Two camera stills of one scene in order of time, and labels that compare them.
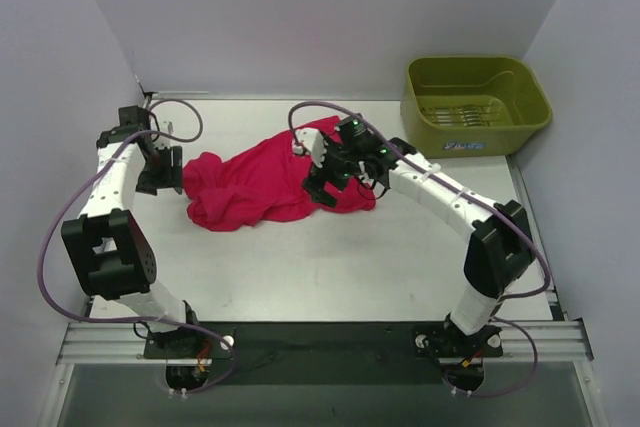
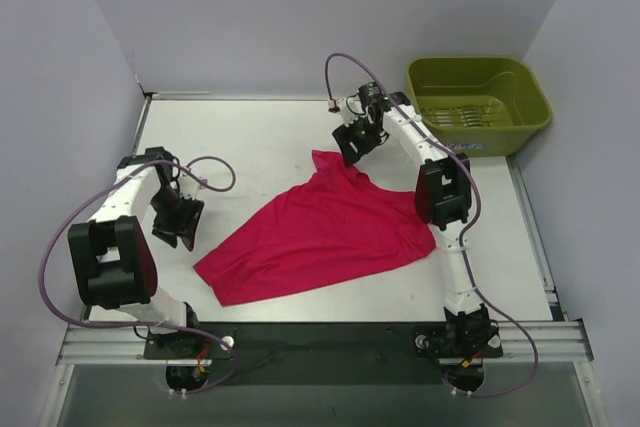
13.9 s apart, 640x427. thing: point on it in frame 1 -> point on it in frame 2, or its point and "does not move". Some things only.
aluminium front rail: [562, 341] does not move
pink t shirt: [260, 182] -> [336, 227]
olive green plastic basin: [470, 106] does not move
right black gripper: [329, 173] -> [360, 134]
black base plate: [325, 353] does not move
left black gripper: [163, 173] -> [181, 214]
